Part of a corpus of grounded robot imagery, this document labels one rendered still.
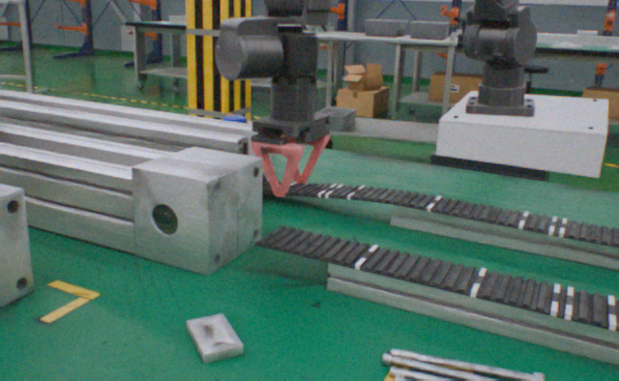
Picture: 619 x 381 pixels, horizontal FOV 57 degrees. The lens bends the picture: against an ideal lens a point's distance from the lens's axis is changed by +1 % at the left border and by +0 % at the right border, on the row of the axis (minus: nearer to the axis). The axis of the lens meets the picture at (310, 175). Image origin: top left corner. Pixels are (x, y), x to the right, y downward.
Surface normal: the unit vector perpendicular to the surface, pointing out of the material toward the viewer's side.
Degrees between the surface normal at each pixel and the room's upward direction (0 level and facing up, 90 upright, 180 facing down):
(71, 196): 90
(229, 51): 90
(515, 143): 90
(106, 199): 90
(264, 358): 0
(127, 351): 0
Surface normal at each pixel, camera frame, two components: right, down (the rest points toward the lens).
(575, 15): -0.44, 0.24
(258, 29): 0.66, 0.24
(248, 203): 0.90, 0.15
